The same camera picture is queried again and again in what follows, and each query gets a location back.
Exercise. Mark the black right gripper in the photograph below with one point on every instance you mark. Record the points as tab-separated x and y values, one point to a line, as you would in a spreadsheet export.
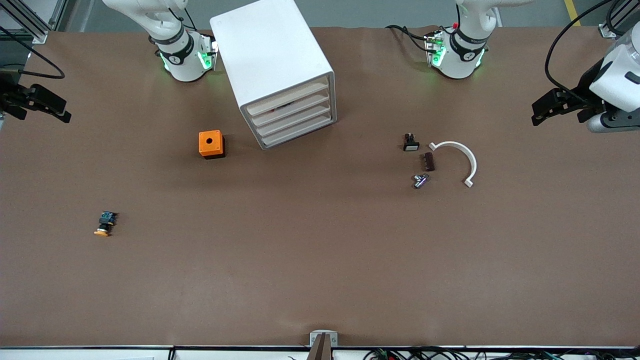
10	96

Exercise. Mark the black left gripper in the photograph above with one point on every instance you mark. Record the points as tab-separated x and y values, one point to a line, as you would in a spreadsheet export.
588	83

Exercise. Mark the orange capped push button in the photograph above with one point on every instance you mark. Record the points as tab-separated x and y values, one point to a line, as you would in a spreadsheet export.
103	226

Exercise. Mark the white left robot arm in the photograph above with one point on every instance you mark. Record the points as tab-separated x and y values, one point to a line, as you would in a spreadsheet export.
622	75

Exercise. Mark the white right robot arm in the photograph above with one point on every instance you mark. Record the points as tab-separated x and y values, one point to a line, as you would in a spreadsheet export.
180	55

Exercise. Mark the orange button box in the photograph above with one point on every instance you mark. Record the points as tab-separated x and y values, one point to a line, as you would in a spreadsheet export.
210	143

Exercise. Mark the white curved plastic clip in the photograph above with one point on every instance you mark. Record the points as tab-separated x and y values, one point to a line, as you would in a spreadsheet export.
467	154

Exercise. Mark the brown terminal block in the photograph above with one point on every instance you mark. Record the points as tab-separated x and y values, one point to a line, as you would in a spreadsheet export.
428	162

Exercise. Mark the small purple metal connector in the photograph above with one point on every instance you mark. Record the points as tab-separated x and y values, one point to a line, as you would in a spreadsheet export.
420	181

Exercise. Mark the red black small component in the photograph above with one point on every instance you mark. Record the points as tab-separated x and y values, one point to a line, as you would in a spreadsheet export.
281	106

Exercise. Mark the aluminium frame profile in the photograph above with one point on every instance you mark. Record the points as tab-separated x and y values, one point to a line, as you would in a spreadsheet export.
30	20
612	25

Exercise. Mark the black push button switch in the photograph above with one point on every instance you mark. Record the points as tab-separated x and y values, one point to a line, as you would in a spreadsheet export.
410	143

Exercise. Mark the grey metal bracket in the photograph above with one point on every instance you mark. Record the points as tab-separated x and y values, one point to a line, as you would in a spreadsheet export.
323	341

